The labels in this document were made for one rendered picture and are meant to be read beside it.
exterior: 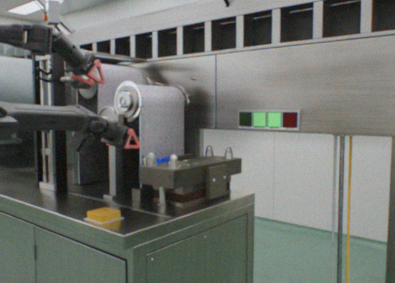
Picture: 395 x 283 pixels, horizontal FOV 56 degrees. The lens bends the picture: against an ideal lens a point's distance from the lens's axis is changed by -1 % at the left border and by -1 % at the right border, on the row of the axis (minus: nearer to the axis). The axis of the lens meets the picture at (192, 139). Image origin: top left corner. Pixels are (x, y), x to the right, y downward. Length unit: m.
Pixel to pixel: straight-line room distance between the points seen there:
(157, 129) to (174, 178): 0.27
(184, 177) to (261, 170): 2.92
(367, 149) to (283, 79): 2.39
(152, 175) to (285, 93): 0.54
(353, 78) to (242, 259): 0.76
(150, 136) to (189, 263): 0.47
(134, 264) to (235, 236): 0.50
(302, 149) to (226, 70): 2.49
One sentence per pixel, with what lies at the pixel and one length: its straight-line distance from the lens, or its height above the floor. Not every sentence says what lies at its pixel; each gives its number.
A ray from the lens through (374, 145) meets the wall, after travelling 3.68.
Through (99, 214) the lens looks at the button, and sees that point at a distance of 1.12.
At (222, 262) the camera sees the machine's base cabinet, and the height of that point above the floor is 0.69.
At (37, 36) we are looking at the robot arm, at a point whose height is 1.43.
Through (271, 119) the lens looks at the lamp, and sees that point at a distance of 1.39.
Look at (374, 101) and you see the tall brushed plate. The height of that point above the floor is 1.25.
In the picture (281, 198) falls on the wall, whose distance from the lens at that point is 4.07.
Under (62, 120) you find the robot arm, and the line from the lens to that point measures 1.02.
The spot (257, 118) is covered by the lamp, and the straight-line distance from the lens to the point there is 1.41.
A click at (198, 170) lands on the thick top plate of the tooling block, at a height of 1.02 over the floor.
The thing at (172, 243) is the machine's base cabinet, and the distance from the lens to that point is 1.16.
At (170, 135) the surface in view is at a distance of 1.46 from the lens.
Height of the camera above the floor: 1.22
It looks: 5 degrees down
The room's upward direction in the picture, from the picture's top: straight up
